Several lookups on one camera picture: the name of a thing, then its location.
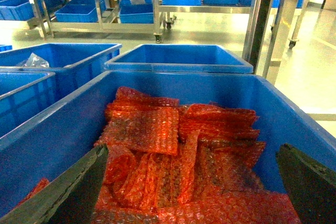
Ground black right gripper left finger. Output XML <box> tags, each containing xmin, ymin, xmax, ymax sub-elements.
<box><xmin>1</xmin><ymin>144</ymin><xmax>109</xmax><ymax>223</ymax></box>

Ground empty blue bin rear right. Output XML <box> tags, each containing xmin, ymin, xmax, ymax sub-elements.
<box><xmin>105</xmin><ymin>44</ymin><xmax>253</xmax><ymax>74</ymax></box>

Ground clear plastic bag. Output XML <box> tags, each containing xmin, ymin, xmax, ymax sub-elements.
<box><xmin>16</xmin><ymin>53</ymin><xmax>50</xmax><ymax>68</ymax></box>

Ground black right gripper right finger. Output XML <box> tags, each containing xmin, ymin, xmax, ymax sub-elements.
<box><xmin>276</xmin><ymin>144</ymin><xmax>335</xmax><ymax>223</ymax></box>

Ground blue bin front left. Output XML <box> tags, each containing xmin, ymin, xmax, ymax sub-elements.
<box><xmin>1</xmin><ymin>70</ymin><xmax>57</xmax><ymax>136</ymax></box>

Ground far stainless steel cart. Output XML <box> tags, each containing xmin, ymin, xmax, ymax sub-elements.
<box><xmin>29</xmin><ymin>0</ymin><xmax>172</xmax><ymax>44</ymax></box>

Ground blue bin with red bags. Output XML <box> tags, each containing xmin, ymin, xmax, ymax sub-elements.
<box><xmin>1</xmin><ymin>71</ymin><xmax>335</xmax><ymax>218</ymax></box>

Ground red bubble wrap bags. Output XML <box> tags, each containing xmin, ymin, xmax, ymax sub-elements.
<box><xmin>15</xmin><ymin>87</ymin><xmax>300</xmax><ymax>223</ymax></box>

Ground blue bin with clear bag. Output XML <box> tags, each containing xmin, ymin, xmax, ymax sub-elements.
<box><xmin>1</xmin><ymin>43</ymin><xmax>122</xmax><ymax>99</ymax></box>

